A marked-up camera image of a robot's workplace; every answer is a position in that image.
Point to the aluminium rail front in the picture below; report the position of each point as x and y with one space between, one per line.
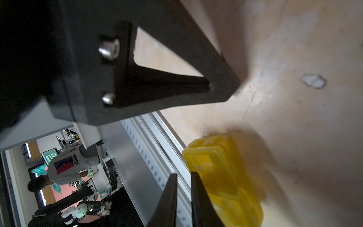
145 151

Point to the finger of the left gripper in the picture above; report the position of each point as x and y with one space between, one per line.
119 59

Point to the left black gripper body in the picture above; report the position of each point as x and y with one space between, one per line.
34 59

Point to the person in grey shirt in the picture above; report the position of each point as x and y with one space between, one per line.
70 166

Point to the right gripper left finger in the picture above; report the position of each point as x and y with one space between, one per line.
165 213

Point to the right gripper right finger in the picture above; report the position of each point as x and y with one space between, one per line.
203 212

